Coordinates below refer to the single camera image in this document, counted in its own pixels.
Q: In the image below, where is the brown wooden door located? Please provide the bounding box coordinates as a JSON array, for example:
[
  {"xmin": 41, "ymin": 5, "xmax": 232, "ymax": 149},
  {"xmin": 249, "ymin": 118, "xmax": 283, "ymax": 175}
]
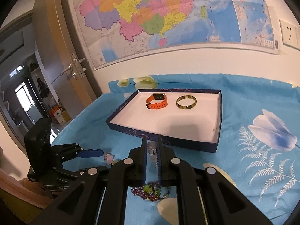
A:
[{"xmin": 32, "ymin": 0, "xmax": 101, "ymax": 119}]

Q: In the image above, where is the silver door handle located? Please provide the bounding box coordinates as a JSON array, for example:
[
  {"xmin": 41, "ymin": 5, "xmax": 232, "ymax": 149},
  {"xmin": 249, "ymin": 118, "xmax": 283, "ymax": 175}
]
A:
[{"xmin": 52, "ymin": 63, "xmax": 73, "ymax": 83}]

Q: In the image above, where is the orange smart watch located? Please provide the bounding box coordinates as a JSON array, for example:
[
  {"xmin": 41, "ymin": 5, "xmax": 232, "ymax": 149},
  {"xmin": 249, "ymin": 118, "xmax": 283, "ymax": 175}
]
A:
[{"xmin": 146, "ymin": 93, "xmax": 168, "ymax": 110}]

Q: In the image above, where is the pink flower hair clip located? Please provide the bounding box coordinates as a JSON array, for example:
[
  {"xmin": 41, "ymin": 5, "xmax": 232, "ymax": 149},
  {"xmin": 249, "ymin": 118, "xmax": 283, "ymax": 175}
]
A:
[{"xmin": 104, "ymin": 153, "xmax": 114, "ymax": 165}]

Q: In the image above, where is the gold bangle bracelet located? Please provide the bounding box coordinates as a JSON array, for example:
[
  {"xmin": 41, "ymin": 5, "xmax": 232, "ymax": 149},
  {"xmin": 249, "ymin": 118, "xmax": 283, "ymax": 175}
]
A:
[{"xmin": 175, "ymin": 94, "xmax": 198, "ymax": 111}]

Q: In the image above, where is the dark blue box tray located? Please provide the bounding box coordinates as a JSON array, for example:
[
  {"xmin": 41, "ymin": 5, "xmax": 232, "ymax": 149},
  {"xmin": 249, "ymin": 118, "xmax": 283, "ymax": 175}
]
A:
[{"xmin": 106, "ymin": 88, "xmax": 222, "ymax": 153}]

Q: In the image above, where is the person left hand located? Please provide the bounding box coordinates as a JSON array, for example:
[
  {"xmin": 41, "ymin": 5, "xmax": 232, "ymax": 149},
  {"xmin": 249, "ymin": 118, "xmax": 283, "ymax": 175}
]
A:
[{"xmin": 1, "ymin": 169, "xmax": 29, "ymax": 194}]

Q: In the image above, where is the white wall socket panel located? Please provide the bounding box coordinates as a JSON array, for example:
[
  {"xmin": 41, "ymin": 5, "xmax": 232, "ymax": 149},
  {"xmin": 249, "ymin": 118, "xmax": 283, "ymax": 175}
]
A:
[{"xmin": 280, "ymin": 20, "xmax": 299, "ymax": 50}]

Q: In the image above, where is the colourful wall map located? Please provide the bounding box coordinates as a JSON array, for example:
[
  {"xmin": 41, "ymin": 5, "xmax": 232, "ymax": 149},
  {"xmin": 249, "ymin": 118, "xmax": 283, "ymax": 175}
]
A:
[{"xmin": 72, "ymin": 0, "xmax": 278, "ymax": 67}]

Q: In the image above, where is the blue floral bedsheet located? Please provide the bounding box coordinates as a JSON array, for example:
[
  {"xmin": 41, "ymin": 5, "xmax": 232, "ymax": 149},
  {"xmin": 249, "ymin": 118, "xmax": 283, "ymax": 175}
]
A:
[{"xmin": 53, "ymin": 74, "xmax": 299, "ymax": 224}]

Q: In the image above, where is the purple bead necklace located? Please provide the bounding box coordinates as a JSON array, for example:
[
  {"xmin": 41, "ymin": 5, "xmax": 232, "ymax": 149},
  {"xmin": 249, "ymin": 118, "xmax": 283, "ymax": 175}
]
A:
[{"xmin": 130, "ymin": 181, "xmax": 170, "ymax": 202}]

